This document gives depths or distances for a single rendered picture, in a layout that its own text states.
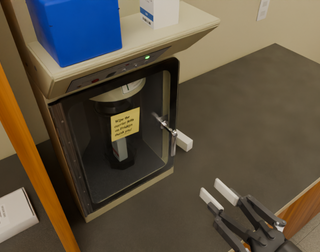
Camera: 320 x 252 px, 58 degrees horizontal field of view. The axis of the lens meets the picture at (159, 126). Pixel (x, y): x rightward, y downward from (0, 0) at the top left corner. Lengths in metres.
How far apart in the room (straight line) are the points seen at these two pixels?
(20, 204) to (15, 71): 0.41
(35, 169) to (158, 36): 0.31
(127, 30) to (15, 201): 0.65
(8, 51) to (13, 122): 0.55
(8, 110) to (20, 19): 0.14
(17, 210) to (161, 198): 0.42
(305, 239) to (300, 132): 1.00
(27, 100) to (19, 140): 0.60
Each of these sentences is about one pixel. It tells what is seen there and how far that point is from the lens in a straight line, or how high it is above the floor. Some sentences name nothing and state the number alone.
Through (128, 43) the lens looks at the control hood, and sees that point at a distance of 0.48.
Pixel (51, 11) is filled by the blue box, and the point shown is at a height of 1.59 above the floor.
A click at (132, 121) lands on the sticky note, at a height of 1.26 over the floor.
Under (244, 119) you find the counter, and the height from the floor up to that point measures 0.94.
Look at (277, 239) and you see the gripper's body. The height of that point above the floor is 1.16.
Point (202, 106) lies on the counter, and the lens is 1.26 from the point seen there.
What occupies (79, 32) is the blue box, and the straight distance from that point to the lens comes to 0.42.
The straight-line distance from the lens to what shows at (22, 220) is 0.94.
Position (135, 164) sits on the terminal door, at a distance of 0.82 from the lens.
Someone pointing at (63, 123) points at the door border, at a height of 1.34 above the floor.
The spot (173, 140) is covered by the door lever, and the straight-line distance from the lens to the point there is 0.76.
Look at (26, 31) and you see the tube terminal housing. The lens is 0.52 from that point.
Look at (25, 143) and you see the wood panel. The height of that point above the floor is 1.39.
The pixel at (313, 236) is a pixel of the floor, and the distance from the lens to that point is 2.15.
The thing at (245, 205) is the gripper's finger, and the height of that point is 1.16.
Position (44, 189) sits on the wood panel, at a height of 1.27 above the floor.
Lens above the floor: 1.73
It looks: 43 degrees down
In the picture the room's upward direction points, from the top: straight up
